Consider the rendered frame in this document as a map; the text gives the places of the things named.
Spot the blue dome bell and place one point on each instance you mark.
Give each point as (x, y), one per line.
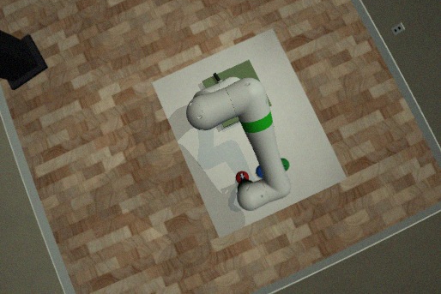
(258, 172)

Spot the green dome bell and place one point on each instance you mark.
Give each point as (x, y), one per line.
(285, 163)

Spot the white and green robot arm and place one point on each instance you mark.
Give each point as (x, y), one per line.
(246, 99)

